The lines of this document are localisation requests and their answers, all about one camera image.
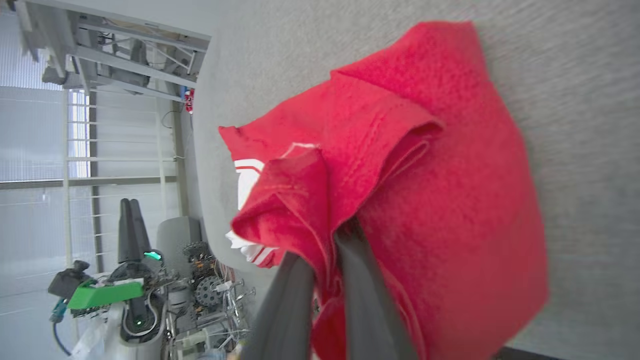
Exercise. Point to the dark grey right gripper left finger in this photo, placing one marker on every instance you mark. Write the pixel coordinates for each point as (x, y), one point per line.
(285, 320)

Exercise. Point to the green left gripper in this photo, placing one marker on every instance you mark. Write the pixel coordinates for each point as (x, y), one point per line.
(105, 295)

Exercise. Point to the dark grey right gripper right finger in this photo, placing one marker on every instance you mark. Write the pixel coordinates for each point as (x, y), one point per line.
(372, 310)

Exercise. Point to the red basketball jersey number 23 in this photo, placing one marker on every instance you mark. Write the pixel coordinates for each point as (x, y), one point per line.
(450, 200)

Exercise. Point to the robot torso with exposed gears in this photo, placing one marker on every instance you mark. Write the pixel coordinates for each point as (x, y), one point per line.
(205, 290)

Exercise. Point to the small red white object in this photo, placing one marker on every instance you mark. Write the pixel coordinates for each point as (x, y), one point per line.
(189, 100)

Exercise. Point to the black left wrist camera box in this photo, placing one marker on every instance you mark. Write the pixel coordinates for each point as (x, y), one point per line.
(67, 280)

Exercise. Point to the white metal rack frame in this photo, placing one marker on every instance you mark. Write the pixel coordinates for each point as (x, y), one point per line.
(80, 160)

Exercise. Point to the grey metal workbench frame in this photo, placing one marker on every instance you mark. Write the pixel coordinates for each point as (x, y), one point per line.
(125, 55)

